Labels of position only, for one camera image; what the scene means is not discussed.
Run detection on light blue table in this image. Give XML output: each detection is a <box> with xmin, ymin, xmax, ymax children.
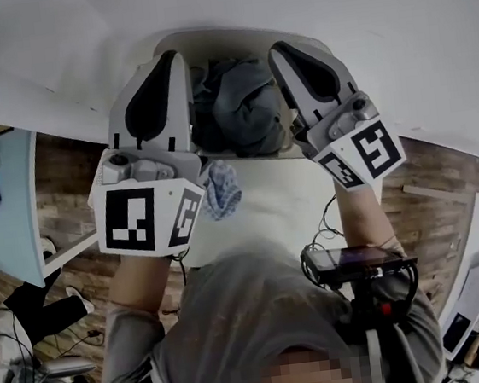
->
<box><xmin>0</xmin><ymin>103</ymin><xmax>104</xmax><ymax>294</ymax></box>

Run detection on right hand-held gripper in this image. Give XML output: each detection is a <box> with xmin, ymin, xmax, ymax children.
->
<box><xmin>266</xmin><ymin>27</ymin><xmax>411</xmax><ymax>203</ymax></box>

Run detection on dark grey garment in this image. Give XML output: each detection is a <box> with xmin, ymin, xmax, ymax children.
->
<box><xmin>184</xmin><ymin>51</ymin><xmax>293</xmax><ymax>165</ymax></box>

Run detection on black chest-mounted recorder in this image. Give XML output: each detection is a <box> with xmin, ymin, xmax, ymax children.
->
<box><xmin>299</xmin><ymin>236</ymin><xmax>428</xmax><ymax>342</ymax></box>

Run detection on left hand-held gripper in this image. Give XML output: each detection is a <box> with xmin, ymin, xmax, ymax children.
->
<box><xmin>71</xmin><ymin>46</ymin><xmax>220</xmax><ymax>264</ymax></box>

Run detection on white device with screen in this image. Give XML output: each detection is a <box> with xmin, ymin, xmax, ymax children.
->
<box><xmin>435</xmin><ymin>261</ymin><xmax>479</xmax><ymax>361</ymax></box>

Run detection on blue checked clothes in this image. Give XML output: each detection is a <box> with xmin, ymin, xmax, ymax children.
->
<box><xmin>196</xmin><ymin>157</ymin><xmax>248</xmax><ymax>225</ymax></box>

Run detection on white plastic basket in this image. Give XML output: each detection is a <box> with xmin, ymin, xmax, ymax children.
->
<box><xmin>134</xmin><ymin>14</ymin><xmax>348</xmax><ymax>177</ymax></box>

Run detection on person's left forearm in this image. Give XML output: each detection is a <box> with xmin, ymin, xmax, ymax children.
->
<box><xmin>103</xmin><ymin>247</ymin><xmax>186</xmax><ymax>322</ymax></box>

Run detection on person's grey t-shirt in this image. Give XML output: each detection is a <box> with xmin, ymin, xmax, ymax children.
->
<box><xmin>82</xmin><ymin>223</ymin><xmax>449</xmax><ymax>383</ymax></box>

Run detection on grey harness strap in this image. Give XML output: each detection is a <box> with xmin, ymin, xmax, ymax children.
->
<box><xmin>365</xmin><ymin>323</ymin><xmax>417</xmax><ymax>383</ymax></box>

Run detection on person's right forearm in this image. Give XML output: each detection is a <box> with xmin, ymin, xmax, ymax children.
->
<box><xmin>331</xmin><ymin>174</ymin><xmax>407</xmax><ymax>260</ymax></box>

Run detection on person's head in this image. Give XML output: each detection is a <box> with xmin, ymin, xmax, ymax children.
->
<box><xmin>240</xmin><ymin>337</ymin><xmax>374</xmax><ymax>383</ymax></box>

